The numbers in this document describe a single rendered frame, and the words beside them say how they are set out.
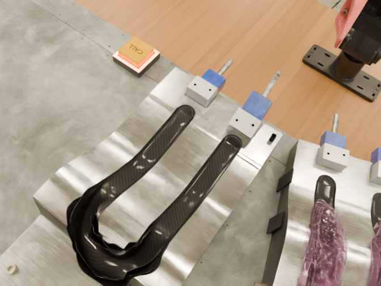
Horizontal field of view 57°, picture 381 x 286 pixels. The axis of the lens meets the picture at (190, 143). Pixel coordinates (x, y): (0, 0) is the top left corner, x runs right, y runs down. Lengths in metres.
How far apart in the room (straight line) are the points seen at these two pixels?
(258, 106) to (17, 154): 0.48
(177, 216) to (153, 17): 0.57
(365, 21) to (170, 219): 0.39
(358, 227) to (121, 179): 0.42
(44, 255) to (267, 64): 0.65
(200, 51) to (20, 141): 0.46
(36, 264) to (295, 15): 0.87
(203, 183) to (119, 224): 0.17
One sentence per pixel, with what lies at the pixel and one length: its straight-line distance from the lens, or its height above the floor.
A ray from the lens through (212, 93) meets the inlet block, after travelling 0.69.
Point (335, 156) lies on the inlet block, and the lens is 0.73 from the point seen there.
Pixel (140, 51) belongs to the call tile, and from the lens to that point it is 0.85.
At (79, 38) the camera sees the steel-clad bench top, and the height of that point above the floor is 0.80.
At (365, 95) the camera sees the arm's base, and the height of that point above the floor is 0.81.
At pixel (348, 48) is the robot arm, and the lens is 0.87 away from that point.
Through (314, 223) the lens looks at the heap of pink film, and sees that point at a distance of 0.64.
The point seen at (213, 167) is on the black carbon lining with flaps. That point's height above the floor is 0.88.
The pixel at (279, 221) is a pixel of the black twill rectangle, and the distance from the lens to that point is 0.67.
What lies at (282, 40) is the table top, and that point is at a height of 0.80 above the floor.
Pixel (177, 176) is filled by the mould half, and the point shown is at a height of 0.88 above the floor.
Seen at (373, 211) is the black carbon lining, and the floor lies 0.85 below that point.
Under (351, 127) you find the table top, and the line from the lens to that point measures 0.90.
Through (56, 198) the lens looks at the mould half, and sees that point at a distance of 0.58.
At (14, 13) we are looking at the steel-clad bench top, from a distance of 1.04.
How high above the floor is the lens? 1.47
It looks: 62 degrees down
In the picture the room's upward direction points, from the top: 11 degrees clockwise
